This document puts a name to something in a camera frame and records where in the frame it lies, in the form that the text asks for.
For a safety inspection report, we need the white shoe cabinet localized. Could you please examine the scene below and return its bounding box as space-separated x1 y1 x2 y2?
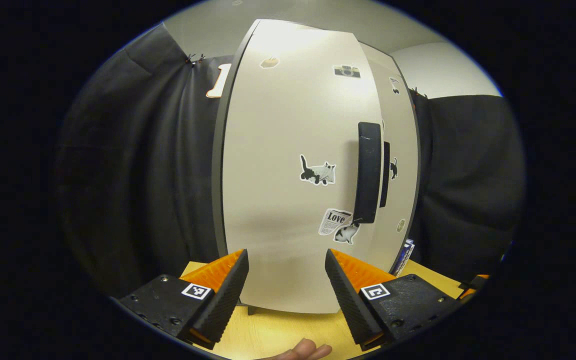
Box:
211 19 422 316

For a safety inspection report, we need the black door handle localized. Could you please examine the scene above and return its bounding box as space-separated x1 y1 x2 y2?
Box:
353 121 384 225
379 141 392 209

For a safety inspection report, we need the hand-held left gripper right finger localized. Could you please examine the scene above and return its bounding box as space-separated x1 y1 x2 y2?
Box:
324 248 464 352

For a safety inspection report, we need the black backdrop cloth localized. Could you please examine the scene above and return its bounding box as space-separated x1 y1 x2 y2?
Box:
54 22 528 301

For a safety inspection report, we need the white cabinet door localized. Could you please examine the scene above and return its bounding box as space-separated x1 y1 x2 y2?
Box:
360 44 421 275
222 19 385 315

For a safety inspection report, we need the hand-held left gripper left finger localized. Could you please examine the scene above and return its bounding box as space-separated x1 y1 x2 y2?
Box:
118 249 250 351

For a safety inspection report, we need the blue grey book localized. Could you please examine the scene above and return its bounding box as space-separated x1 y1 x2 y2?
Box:
392 239 415 277

